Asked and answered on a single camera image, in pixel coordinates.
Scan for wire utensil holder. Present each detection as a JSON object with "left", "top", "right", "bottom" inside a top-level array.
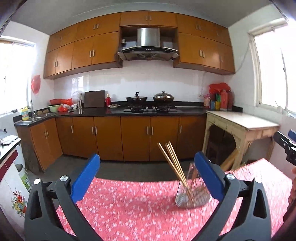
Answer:
[{"left": 175, "top": 163, "right": 212, "bottom": 209}]

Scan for operator hand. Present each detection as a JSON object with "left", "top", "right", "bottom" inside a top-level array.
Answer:
[{"left": 288, "top": 176, "right": 296, "bottom": 204}]

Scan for white floral cabinet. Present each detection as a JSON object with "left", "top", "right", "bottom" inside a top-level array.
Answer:
[{"left": 1, "top": 135, "right": 29, "bottom": 235}]

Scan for cream wooden side table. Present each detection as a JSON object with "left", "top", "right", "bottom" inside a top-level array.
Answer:
[{"left": 202, "top": 110, "right": 280, "bottom": 170}]

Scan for red bags and bottles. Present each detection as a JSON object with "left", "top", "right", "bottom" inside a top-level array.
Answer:
[{"left": 204, "top": 82, "right": 234, "bottom": 111}]

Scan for brown lower cabinets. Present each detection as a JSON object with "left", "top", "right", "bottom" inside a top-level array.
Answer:
[{"left": 16, "top": 114, "right": 206, "bottom": 173}]

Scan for brown cabinets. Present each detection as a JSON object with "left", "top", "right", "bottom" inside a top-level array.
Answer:
[
  {"left": 16, "top": 114, "right": 206, "bottom": 173},
  {"left": 43, "top": 11, "right": 235, "bottom": 79}
]

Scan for window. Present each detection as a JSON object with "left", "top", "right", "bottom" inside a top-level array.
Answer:
[
  {"left": 249, "top": 18, "right": 295, "bottom": 115},
  {"left": 1, "top": 39, "right": 36, "bottom": 115}
]

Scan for pink floral tablecloth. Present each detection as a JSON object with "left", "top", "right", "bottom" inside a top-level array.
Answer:
[{"left": 55, "top": 158, "right": 293, "bottom": 241}]

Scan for yellow detergent bottle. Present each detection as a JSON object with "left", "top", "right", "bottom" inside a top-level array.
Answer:
[{"left": 21, "top": 106, "right": 29, "bottom": 121}]

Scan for green bowl with red bag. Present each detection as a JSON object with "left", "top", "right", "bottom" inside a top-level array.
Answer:
[{"left": 48, "top": 98, "right": 73, "bottom": 113}]

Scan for lidded wok right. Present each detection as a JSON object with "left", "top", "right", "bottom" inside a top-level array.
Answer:
[{"left": 153, "top": 91, "right": 174, "bottom": 108}]

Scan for dark cutting board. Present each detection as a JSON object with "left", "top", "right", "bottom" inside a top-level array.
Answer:
[{"left": 84, "top": 90, "right": 105, "bottom": 108}]

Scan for small plate on counter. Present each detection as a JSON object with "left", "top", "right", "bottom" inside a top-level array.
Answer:
[{"left": 108, "top": 103, "right": 120, "bottom": 109}]

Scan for red sauce bottle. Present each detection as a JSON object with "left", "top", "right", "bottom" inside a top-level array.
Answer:
[{"left": 105, "top": 94, "right": 111, "bottom": 107}]

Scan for black wok left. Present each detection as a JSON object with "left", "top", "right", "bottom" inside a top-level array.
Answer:
[{"left": 126, "top": 91, "right": 147, "bottom": 109}]

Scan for steel range hood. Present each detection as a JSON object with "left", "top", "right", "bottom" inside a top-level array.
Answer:
[{"left": 117, "top": 27, "right": 180, "bottom": 61}]

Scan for left window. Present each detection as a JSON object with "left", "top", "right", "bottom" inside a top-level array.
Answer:
[{"left": 1, "top": 39, "right": 36, "bottom": 115}]

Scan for brown upper cabinets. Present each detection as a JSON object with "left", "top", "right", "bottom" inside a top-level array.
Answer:
[{"left": 43, "top": 11, "right": 235, "bottom": 79}]

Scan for red wall ornament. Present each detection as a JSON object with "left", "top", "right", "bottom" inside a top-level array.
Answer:
[{"left": 31, "top": 75, "right": 41, "bottom": 94}]

